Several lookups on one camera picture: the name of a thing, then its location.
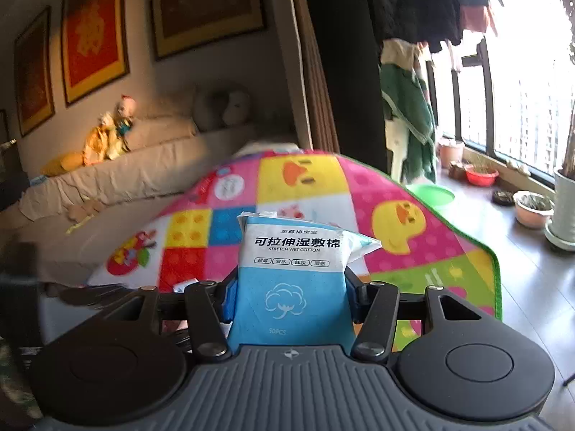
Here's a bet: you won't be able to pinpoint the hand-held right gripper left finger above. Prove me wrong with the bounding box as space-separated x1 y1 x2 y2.
116 273 240 362

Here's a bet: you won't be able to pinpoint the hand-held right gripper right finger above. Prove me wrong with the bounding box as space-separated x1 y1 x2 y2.
345 266 485 362

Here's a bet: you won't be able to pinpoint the blue cotton pad packet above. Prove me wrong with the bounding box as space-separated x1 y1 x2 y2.
227 211 382 353

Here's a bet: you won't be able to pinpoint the colourful printed play mat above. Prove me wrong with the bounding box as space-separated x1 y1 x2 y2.
87 149 502 352

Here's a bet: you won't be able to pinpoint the green basin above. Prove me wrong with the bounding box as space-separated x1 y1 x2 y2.
405 183 455 212

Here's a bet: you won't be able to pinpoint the white plastic chair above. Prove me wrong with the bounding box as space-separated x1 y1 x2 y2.
385 119 412 183

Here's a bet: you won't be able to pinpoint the beige sofa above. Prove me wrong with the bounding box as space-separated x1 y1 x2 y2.
0 93 303 289

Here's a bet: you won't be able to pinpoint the pink flower pot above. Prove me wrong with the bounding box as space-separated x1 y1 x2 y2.
438 139 465 170

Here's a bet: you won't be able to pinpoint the red basin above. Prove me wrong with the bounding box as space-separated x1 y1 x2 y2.
465 166 499 187

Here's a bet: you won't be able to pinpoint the grey neck pillow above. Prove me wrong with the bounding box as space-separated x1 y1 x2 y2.
193 85 252 134

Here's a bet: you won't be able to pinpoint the green towel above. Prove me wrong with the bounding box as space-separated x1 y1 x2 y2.
381 63 437 184

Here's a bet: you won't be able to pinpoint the wide pink plant pot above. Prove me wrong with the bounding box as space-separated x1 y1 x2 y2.
513 191 555 230

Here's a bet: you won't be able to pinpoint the yellow dressed doll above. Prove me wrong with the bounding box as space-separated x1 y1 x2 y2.
82 112 118 165

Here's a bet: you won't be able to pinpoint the doll with red bow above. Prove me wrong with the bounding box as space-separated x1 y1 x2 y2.
110 94 138 153

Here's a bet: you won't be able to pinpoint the yellow pillow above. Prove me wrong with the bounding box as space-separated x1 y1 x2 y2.
42 153 86 177

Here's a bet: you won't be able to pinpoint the white plant pot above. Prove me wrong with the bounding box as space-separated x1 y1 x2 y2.
544 168 575 252

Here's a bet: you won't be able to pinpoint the large brown framed picture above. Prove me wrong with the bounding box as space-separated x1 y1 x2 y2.
150 0 267 62

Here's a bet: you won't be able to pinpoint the narrow brown framed picture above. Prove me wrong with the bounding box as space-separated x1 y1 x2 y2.
13 6 56 138

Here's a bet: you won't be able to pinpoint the red framed picture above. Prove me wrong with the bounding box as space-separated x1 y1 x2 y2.
60 0 131 107

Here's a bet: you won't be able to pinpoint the dark hanging clothes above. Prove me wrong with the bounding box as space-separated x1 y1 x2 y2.
364 0 505 55

